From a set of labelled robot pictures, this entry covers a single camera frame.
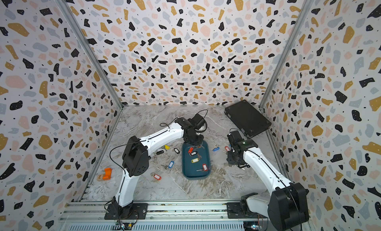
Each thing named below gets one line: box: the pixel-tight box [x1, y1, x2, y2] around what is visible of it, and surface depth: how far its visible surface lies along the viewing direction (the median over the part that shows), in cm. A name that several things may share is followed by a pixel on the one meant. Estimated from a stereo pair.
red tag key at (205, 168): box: [195, 163, 208, 172], surface depth 90 cm
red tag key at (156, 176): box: [150, 170, 162, 181], surface depth 87 cm
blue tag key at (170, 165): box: [160, 160, 175, 170], surface depth 92 cm
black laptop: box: [224, 99, 272, 138], surface depth 114 cm
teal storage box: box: [181, 140, 211, 180], surface depth 93 cm
